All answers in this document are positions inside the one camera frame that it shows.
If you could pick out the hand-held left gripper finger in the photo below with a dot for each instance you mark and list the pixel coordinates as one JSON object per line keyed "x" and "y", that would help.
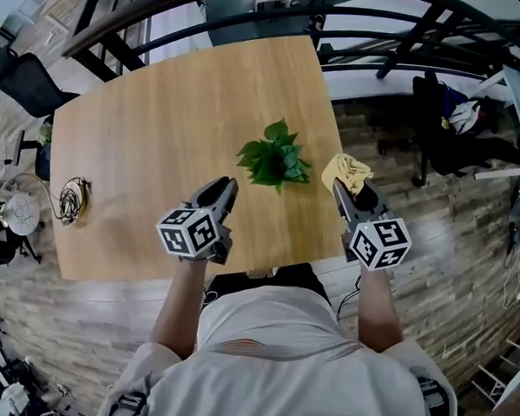
{"x": 199, "y": 199}
{"x": 229, "y": 199}

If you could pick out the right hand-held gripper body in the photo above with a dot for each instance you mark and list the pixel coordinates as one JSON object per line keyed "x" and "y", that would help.
{"x": 380, "y": 244}

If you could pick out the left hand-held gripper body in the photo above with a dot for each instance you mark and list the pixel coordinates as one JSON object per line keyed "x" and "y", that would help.
{"x": 185, "y": 233}

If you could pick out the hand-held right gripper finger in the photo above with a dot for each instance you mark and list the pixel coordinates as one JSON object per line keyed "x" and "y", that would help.
{"x": 379, "y": 204}
{"x": 343, "y": 203}

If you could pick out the yellow cloth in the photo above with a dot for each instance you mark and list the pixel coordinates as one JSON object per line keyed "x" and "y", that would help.
{"x": 346, "y": 170}

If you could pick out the green plant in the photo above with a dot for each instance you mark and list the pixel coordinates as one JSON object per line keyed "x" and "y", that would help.
{"x": 275, "y": 160}

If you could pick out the person's right forearm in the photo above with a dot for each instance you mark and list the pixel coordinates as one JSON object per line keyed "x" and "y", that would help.
{"x": 378, "y": 309}

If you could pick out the person's left forearm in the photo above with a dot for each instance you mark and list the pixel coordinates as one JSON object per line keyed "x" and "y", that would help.
{"x": 178, "y": 307}

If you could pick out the person's black trousers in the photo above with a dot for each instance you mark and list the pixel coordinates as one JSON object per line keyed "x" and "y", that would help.
{"x": 265, "y": 281}

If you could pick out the person's white shirt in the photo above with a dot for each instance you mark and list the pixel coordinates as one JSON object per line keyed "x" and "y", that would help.
{"x": 286, "y": 378}

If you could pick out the white globe desk lamp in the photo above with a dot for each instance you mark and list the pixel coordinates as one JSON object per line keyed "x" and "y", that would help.
{"x": 21, "y": 209}

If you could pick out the black metal railing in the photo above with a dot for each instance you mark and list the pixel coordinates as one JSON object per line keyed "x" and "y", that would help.
{"x": 253, "y": 2}

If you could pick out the black mesh office chair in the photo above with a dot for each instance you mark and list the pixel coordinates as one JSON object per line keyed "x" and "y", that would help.
{"x": 29, "y": 82}

